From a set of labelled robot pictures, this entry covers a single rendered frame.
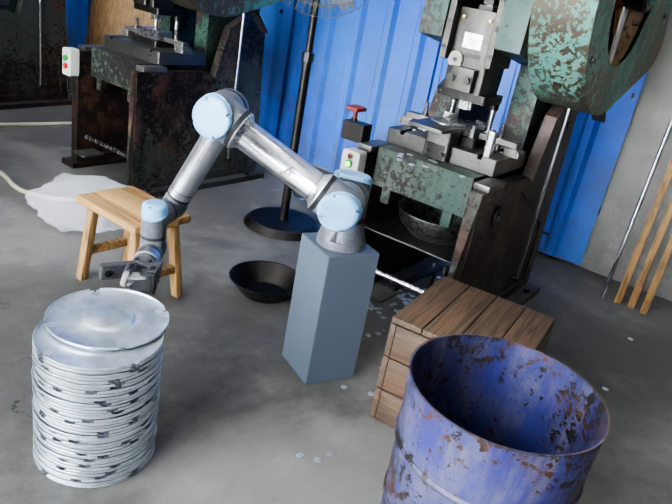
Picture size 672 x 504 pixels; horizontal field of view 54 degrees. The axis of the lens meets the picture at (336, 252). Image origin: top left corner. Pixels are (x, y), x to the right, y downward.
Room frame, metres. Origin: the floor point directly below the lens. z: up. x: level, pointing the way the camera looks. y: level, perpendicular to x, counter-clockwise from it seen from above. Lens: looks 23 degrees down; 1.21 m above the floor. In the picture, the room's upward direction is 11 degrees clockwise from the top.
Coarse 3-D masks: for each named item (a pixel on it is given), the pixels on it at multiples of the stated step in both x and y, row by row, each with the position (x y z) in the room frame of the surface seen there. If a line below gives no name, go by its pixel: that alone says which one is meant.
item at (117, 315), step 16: (112, 288) 1.52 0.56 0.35; (64, 304) 1.41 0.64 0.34; (80, 304) 1.42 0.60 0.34; (96, 304) 1.44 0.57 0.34; (112, 304) 1.44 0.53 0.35; (128, 304) 1.46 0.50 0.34; (144, 304) 1.48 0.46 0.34; (160, 304) 1.49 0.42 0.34; (48, 320) 1.32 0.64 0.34; (64, 320) 1.34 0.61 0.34; (80, 320) 1.35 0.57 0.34; (96, 320) 1.35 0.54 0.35; (112, 320) 1.37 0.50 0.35; (128, 320) 1.38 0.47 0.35; (144, 320) 1.40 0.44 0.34; (160, 320) 1.42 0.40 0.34; (64, 336) 1.27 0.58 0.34; (80, 336) 1.28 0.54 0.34; (96, 336) 1.30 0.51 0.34; (112, 336) 1.31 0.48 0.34; (128, 336) 1.32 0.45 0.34; (144, 336) 1.33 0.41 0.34
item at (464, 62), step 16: (464, 16) 2.45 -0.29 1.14; (480, 16) 2.43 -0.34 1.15; (464, 32) 2.45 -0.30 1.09; (480, 32) 2.42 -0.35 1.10; (464, 48) 2.44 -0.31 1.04; (480, 48) 2.41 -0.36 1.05; (448, 64) 2.47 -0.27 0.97; (464, 64) 2.43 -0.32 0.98; (480, 64) 2.40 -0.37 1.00; (448, 80) 2.42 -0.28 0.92; (464, 80) 2.38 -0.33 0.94; (480, 80) 2.39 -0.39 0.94; (496, 80) 2.49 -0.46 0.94
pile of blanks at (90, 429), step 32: (32, 352) 1.24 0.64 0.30; (160, 352) 1.31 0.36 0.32; (32, 384) 1.25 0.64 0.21; (64, 384) 1.17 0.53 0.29; (96, 384) 1.18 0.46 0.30; (128, 384) 1.22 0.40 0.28; (64, 416) 1.18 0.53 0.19; (96, 416) 1.18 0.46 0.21; (128, 416) 1.22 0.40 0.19; (64, 448) 1.17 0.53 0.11; (96, 448) 1.18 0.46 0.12; (128, 448) 1.23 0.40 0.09; (64, 480) 1.17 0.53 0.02; (96, 480) 1.18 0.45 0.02
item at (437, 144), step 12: (420, 120) 2.33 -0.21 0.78; (432, 120) 2.37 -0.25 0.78; (444, 120) 2.39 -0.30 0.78; (456, 120) 2.43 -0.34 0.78; (432, 132) 2.36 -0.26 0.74; (444, 132) 2.22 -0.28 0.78; (456, 132) 2.35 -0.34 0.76; (432, 144) 2.36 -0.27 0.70; (444, 144) 2.33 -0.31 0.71; (456, 144) 2.37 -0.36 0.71; (432, 156) 2.35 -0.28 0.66; (444, 156) 2.33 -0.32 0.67
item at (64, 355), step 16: (48, 336) 1.27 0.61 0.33; (160, 336) 1.36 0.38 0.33; (64, 352) 1.22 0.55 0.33; (80, 352) 1.23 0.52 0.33; (96, 352) 1.24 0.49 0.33; (112, 352) 1.26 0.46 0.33; (128, 352) 1.27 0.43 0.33; (144, 352) 1.28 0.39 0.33; (80, 368) 1.17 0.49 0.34; (96, 368) 1.19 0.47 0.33; (112, 368) 1.19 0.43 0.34
